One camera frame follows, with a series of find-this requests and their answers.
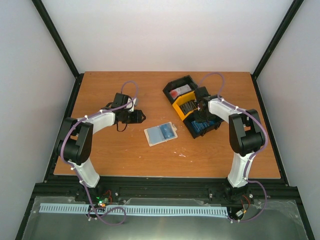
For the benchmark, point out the red white cards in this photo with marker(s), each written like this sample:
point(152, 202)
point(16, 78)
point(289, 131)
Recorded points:
point(180, 91)

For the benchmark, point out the small electronics board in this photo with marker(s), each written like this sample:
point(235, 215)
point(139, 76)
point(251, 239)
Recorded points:
point(103, 201)

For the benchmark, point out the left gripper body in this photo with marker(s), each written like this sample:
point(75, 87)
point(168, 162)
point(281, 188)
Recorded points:
point(131, 119)

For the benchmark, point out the beige card holder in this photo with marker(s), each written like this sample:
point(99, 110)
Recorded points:
point(154, 135)

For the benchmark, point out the blue VIP card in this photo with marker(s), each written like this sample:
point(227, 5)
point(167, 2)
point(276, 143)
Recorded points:
point(167, 131)

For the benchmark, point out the black aluminium rail base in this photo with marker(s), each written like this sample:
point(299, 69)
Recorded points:
point(209, 190)

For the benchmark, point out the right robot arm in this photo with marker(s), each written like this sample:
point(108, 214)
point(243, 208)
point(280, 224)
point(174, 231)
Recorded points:
point(247, 137)

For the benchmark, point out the black frame post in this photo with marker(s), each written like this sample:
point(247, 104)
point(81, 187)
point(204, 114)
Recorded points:
point(279, 33)
point(48, 22)

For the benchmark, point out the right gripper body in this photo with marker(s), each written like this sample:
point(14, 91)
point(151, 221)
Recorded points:
point(203, 116)

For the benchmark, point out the left black frame post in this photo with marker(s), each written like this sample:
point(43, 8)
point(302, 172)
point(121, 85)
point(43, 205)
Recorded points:
point(48, 22)

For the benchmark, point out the black bin with blue cards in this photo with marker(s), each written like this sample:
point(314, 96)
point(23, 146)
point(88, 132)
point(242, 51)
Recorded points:
point(190, 118)

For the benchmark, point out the dark grey cards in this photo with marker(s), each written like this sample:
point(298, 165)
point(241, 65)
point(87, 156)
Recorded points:
point(188, 106)

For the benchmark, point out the blue cards stack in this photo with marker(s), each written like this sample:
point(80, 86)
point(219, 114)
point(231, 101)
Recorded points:
point(201, 126)

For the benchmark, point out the light blue cable duct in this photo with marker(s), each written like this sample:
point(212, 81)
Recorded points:
point(140, 210)

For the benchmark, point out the right black frame post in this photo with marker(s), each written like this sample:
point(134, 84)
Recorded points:
point(279, 33)

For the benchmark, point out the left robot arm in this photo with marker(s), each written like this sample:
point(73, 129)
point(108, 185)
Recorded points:
point(75, 137)

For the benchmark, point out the yellow bin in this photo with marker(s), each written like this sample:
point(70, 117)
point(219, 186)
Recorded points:
point(182, 99)

